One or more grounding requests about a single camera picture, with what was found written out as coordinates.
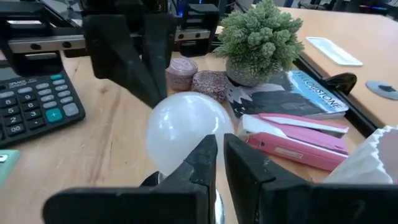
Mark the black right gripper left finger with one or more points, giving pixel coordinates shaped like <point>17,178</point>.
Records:
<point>140,205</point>

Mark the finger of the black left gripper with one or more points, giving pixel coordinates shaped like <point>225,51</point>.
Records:
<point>118,56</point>
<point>160,43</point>

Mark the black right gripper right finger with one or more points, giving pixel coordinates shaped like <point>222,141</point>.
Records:
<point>311,205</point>

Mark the white lightbulb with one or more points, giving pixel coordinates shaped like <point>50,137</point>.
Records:
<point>183,130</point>

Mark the pink stapler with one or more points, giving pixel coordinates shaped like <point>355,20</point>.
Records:
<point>295,149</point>

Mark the glitter tape roll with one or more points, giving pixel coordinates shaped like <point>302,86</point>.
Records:
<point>211,85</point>

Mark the clear cup with items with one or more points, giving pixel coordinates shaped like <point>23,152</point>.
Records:
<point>363,161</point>

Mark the black calculator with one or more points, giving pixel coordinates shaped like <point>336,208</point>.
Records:
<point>34,105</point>

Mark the pink white slim box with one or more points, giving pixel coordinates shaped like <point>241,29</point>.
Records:
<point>304,123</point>

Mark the green artificial potted plant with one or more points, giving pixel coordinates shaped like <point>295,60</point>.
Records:
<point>258,40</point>

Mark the Yellowstone book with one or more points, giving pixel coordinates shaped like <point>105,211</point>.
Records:
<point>280,99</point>

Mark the mint green stapler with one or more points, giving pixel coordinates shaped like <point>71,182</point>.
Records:
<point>7,166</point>

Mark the white plastic card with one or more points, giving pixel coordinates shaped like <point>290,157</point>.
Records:
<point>334,51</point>

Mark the light wooden desk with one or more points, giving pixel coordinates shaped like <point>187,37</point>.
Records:
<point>379,46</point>

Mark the black frame clamp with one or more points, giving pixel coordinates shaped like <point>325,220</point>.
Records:
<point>340,82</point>

